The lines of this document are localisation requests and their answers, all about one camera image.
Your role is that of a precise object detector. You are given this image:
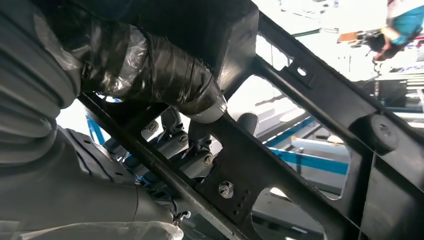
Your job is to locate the blue metal shelf rack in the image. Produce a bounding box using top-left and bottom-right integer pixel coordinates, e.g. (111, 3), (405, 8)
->
(85, 112), (349, 176)

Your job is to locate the person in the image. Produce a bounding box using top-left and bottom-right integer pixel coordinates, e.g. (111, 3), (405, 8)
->
(364, 0), (424, 64)

